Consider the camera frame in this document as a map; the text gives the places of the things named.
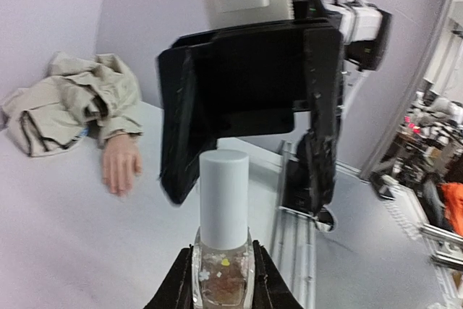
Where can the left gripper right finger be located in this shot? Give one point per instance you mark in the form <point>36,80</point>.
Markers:
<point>270,290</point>

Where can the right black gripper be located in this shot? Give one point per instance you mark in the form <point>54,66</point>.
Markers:
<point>250,80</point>

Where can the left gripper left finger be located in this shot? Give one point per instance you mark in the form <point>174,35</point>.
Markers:
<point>175,291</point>

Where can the white nail polish cap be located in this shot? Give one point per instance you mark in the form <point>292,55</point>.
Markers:
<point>224,178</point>

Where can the clear nail polish bottle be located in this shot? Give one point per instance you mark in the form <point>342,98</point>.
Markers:
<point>222,278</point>

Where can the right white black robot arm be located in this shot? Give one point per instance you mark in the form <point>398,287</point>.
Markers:
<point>364,30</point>

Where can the mannequin hand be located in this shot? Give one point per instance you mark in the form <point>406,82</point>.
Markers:
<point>121,163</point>

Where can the beige jacket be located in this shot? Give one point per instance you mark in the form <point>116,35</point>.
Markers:
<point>55,114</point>

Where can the aluminium front rail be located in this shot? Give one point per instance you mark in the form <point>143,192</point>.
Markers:
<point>380,253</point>

